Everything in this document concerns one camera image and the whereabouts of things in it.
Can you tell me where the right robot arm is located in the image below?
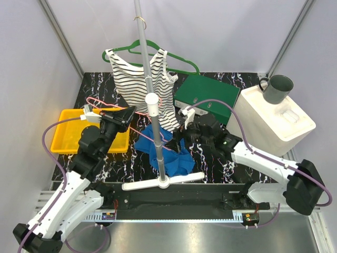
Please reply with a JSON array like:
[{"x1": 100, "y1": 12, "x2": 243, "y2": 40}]
[{"x1": 165, "y1": 114, "x2": 324, "y2": 216}]

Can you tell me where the green plastic hanger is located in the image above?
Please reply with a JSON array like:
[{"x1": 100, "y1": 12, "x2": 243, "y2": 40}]
[{"x1": 102, "y1": 39, "x2": 201, "y2": 74}]

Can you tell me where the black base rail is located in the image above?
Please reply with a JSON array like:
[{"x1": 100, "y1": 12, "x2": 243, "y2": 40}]
[{"x1": 87, "y1": 182, "x2": 270, "y2": 222}]

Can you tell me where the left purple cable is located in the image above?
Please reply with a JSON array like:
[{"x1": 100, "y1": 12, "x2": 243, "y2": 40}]
[{"x1": 17, "y1": 115, "x2": 111, "y2": 253}]

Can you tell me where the yellow plastic tray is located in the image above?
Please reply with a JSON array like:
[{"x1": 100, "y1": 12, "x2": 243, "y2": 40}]
[{"x1": 51, "y1": 120, "x2": 130, "y2": 154}]

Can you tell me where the green ring binder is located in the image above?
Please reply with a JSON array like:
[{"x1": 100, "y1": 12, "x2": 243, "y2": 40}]
[{"x1": 174, "y1": 75, "x2": 240, "y2": 125}]

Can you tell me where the striped tank top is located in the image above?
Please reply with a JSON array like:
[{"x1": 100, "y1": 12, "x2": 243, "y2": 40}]
[{"x1": 104, "y1": 48, "x2": 180, "y2": 132}]

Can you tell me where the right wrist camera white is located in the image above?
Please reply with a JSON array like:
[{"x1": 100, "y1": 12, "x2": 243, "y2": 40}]
[{"x1": 179, "y1": 106, "x2": 195, "y2": 130}]

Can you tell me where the grey mug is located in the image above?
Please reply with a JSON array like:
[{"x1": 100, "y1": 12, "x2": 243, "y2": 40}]
[{"x1": 259, "y1": 75, "x2": 294, "y2": 104}]

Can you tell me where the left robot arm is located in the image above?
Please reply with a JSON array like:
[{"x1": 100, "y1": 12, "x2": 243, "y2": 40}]
[{"x1": 13, "y1": 105, "x2": 136, "y2": 252}]

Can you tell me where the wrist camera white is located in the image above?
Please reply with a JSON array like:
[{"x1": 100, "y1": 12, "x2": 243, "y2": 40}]
[
  {"x1": 179, "y1": 106, "x2": 195, "y2": 130},
  {"x1": 80, "y1": 104, "x2": 102, "y2": 123}
]

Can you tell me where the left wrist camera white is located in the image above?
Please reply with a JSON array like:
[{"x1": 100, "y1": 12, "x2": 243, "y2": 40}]
[{"x1": 80, "y1": 104, "x2": 102, "y2": 123}]

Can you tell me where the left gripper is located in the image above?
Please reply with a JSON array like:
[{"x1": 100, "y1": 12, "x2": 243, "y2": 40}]
[{"x1": 99, "y1": 106, "x2": 137, "y2": 157}]

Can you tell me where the grey clothes stand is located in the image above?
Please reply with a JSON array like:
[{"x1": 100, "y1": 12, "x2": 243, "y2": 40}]
[{"x1": 122, "y1": 1, "x2": 204, "y2": 191}]

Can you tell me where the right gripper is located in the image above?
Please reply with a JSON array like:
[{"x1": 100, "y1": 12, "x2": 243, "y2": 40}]
[{"x1": 164, "y1": 116, "x2": 213, "y2": 154}]

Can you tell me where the white foam box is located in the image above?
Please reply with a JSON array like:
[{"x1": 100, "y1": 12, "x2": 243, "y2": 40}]
[{"x1": 234, "y1": 86, "x2": 316, "y2": 157}]

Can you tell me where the blue tank top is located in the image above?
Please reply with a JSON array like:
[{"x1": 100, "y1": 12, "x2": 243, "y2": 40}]
[{"x1": 134, "y1": 124, "x2": 195, "y2": 177}]

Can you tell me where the pink wire hanger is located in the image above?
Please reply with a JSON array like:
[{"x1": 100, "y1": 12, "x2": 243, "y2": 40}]
[{"x1": 86, "y1": 96, "x2": 174, "y2": 152}]

